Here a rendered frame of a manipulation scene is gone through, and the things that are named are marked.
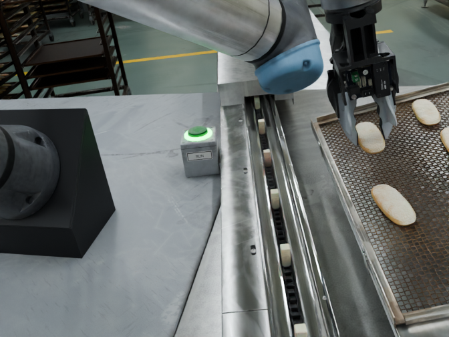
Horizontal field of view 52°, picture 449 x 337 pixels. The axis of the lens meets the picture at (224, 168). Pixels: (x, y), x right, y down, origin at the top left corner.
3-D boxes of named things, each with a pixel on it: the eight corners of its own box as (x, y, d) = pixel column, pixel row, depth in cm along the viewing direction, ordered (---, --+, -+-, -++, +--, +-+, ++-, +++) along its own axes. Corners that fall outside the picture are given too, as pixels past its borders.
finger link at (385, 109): (391, 154, 66) (373, 99, 62) (381, 134, 71) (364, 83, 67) (413, 146, 66) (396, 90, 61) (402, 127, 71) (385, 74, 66)
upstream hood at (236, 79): (220, 7, 220) (217, -12, 216) (257, 3, 219) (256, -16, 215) (220, 112, 112) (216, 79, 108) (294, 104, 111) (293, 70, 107)
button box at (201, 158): (189, 173, 101) (181, 127, 95) (225, 169, 100) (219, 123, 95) (186, 194, 94) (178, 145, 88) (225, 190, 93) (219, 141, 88)
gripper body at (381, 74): (343, 111, 61) (327, 22, 56) (333, 87, 69) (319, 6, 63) (402, 97, 60) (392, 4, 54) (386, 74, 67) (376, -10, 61)
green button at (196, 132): (189, 134, 94) (188, 126, 93) (208, 132, 93) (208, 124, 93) (188, 142, 90) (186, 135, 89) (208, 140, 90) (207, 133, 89)
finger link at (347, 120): (342, 161, 67) (342, 103, 63) (335, 142, 73) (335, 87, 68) (363, 160, 67) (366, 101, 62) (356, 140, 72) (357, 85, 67)
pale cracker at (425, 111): (408, 103, 87) (407, 98, 87) (429, 99, 86) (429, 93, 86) (421, 128, 79) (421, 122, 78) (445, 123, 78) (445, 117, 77)
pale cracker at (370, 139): (350, 127, 76) (349, 121, 76) (373, 121, 76) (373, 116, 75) (363, 156, 68) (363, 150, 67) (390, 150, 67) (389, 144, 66)
